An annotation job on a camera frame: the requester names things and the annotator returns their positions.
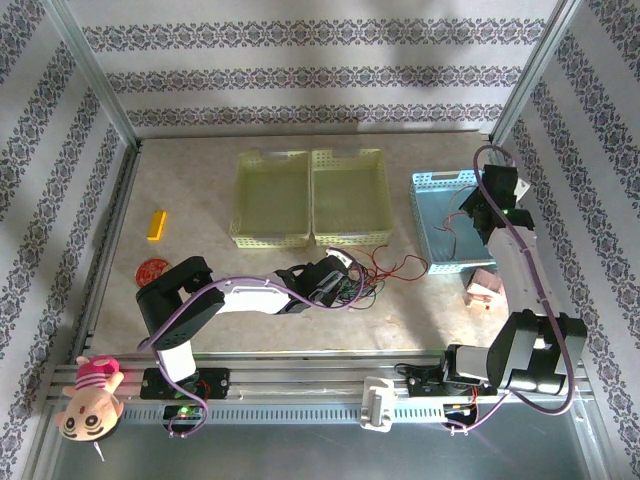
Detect black cable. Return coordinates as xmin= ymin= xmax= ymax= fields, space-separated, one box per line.
xmin=343 ymin=267 xmax=382 ymax=312

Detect green cable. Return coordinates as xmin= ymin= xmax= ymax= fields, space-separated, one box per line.
xmin=348 ymin=278 xmax=387 ymax=310

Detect plush doll with pink hat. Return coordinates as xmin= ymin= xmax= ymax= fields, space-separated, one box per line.
xmin=53 ymin=354 xmax=127 ymax=444

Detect white plastic holder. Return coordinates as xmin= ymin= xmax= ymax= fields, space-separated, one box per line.
xmin=359 ymin=375 xmax=399 ymax=434

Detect aluminium frame rail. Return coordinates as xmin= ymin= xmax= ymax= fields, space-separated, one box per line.
xmin=47 ymin=349 xmax=597 ymax=407

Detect yellow rectangular block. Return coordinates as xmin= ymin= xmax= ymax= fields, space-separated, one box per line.
xmin=146 ymin=209 xmax=168 ymax=243

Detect pale yellow perforated basket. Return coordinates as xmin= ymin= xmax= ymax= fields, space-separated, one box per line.
xmin=310 ymin=146 xmax=394 ymax=248
xmin=228 ymin=149 xmax=312 ymax=250

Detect light blue perforated basket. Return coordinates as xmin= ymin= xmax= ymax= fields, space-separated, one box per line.
xmin=410 ymin=169 xmax=500 ymax=277

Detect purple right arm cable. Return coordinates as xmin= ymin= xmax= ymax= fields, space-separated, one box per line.
xmin=446 ymin=143 xmax=575 ymax=436

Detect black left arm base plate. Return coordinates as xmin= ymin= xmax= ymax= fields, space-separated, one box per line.
xmin=139 ymin=366 xmax=232 ymax=402

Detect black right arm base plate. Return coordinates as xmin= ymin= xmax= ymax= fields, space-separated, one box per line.
xmin=394 ymin=362 xmax=499 ymax=400

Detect pink toy house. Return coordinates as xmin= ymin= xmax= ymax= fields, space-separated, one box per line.
xmin=461 ymin=267 xmax=506 ymax=310

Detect thin red cable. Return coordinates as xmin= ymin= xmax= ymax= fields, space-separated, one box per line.
xmin=432 ymin=186 xmax=474 ymax=262
xmin=366 ymin=246 xmax=429 ymax=284

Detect aluminium frame post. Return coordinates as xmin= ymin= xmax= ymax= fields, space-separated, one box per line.
xmin=42 ymin=0 xmax=143 ymax=149
xmin=491 ymin=0 xmax=587 ymax=147

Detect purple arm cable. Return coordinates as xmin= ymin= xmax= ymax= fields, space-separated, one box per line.
xmin=149 ymin=247 xmax=369 ymax=440
xmin=446 ymin=143 xmax=575 ymax=436

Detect red round disc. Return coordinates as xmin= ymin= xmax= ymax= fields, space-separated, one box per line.
xmin=134 ymin=256 xmax=173 ymax=288

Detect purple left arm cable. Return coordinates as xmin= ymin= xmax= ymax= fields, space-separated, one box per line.
xmin=149 ymin=247 xmax=369 ymax=440

